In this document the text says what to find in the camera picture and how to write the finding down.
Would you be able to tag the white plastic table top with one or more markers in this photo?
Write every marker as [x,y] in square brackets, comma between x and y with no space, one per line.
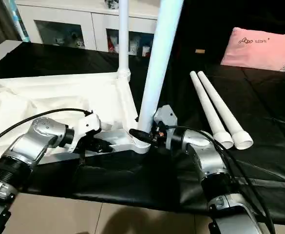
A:
[49,102]

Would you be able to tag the white plastic table leg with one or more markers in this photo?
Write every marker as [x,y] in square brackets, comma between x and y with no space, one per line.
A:
[210,109]
[225,109]
[123,39]
[159,58]

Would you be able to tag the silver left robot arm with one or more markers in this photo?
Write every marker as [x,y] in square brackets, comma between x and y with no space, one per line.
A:
[32,146]

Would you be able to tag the black work mat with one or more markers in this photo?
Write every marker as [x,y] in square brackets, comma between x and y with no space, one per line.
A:
[132,185]

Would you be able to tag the white cabinet with glass doors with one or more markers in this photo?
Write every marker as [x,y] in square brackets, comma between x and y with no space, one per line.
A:
[74,27]

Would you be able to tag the black furniture with yellow label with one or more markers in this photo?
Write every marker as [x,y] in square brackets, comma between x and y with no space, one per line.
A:
[205,24]

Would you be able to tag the pink pillow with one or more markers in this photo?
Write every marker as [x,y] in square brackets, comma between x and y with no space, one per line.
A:
[261,51]

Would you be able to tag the dark ornament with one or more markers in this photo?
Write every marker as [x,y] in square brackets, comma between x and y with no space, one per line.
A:
[111,4]

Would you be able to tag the grey curtain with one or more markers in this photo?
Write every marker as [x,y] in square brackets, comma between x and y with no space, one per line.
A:
[6,22]

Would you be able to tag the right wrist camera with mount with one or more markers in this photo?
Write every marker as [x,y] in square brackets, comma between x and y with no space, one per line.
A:
[165,119]

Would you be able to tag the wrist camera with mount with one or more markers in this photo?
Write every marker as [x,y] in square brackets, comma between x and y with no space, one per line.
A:
[165,119]
[86,126]

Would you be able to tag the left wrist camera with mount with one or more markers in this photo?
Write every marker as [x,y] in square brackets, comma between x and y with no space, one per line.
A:
[86,126]

